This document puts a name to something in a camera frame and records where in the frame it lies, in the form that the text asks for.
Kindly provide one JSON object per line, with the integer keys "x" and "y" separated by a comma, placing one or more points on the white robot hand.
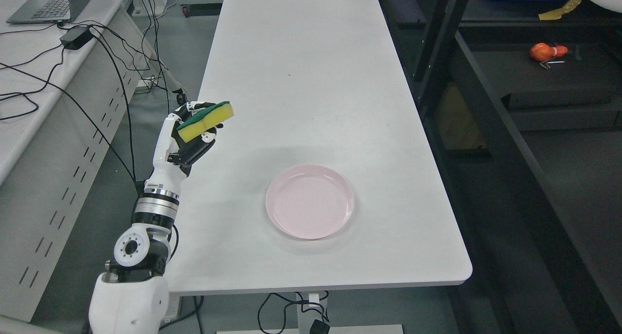
{"x": 171, "y": 151}

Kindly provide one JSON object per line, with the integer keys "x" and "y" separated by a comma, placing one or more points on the black metal shelf rack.
{"x": 530, "y": 152}

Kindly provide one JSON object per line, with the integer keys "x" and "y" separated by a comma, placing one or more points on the green yellow sponge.
{"x": 204, "y": 120}

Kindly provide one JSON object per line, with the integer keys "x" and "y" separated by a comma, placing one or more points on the black power adapter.
{"x": 76, "y": 37}

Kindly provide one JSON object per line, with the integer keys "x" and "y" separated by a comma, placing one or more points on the pink round plate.
{"x": 309, "y": 202}

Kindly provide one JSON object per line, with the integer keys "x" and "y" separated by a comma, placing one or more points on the white power strip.
{"x": 173, "y": 310}

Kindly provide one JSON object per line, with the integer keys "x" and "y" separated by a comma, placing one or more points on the white table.
{"x": 317, "y": 82}

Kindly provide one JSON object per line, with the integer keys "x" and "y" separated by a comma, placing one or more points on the white perforated desk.
{"x": 50, "y": 157}

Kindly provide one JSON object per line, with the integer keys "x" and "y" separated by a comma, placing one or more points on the orange toy object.
{"x": 541, "y": 52}

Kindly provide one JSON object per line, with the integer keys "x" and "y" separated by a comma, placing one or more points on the yellow tape strip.
{"x": 556, "y": 14}

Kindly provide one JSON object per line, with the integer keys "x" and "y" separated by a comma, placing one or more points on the grey laptop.
{"x": 41, "y": 11}

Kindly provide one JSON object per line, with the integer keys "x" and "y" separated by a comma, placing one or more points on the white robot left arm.
{"x": 132, "y": 295}

